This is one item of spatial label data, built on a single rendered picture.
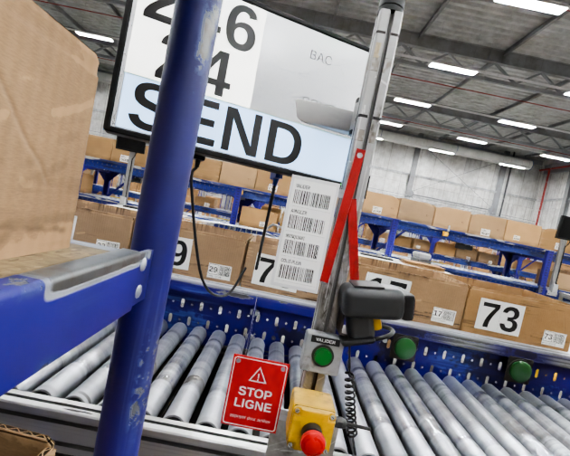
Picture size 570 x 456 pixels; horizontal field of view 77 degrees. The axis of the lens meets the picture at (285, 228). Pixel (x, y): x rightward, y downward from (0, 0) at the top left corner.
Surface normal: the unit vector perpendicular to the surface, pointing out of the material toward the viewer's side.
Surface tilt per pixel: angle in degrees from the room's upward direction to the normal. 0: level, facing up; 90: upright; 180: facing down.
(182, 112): 90
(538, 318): 90
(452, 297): 90
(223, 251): 90
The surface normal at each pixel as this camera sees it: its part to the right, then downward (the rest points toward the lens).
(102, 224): 0.00, 0.06
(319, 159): 0.35, 0.05
